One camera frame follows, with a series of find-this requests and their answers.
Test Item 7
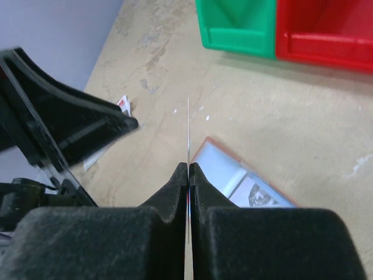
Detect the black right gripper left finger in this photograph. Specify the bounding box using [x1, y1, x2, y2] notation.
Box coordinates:
[1, 163, 187, 279]

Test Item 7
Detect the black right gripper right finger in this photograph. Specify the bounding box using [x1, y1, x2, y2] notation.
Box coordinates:
[189, 163, 367, 279]

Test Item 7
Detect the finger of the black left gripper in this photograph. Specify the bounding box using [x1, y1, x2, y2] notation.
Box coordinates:
[1, 47, 139, 171]

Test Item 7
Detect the pink leather card holder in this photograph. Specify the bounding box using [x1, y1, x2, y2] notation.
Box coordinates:
[192, 137, 297, 207]

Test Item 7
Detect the green plastic bin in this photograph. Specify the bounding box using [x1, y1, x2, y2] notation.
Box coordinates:
[195, 0, 277, 59]

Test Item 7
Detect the red plastic bin middle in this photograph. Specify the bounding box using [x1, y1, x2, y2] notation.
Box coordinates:
[276, 1, 372, 73]

